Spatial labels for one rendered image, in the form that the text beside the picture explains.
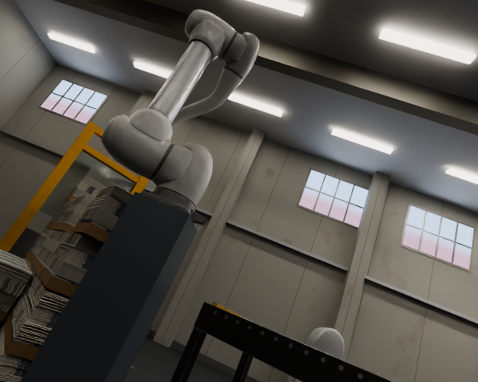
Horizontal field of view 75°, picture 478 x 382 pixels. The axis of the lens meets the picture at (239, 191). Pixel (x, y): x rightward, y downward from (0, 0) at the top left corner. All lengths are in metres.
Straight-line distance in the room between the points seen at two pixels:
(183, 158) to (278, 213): 5.84
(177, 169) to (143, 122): 0.19
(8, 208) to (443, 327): 9.19
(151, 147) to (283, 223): 5.86
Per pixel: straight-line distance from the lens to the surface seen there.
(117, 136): 1.10
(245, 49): 1.45
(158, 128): 1.12
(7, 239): 3.07
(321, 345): 5.72
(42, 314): 1.42
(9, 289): 1.80
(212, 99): 1.42
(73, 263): 1.40
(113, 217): 1.37
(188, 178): 1.08
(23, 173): 8.66
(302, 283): 6.58
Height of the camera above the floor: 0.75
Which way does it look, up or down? 22 degrees up
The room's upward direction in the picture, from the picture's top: 25 degrees clockwise
